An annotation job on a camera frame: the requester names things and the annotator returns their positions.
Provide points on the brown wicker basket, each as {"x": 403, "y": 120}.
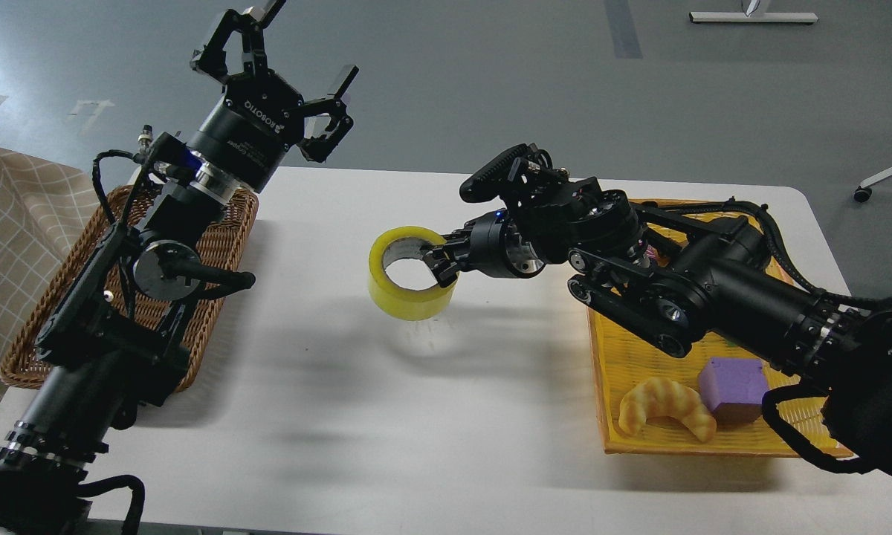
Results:
{"x": 221, "y": 246}

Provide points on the white chair leg with caster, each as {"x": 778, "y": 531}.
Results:
{"x": 863, "y": 191}

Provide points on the toy croissant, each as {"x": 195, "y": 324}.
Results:
{"x": 660, "y": 397}

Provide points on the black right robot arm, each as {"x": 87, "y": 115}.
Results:
{"x": 670, "y": 274}

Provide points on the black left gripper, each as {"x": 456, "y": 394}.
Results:
{"x": 250, "y": 129}

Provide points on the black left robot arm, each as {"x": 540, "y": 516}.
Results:
{"x": 114, "y": 341}

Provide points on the purple foam cube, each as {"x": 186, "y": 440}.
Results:
{"x": 732, "y": 389}

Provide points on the beige checkered cloth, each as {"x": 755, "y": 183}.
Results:
{"x": 44, "y": 207}

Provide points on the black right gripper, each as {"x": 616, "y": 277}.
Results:
{"x": 490, "y": 244}

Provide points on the white stand base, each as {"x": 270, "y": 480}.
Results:
{"x": 754, "y": 13}

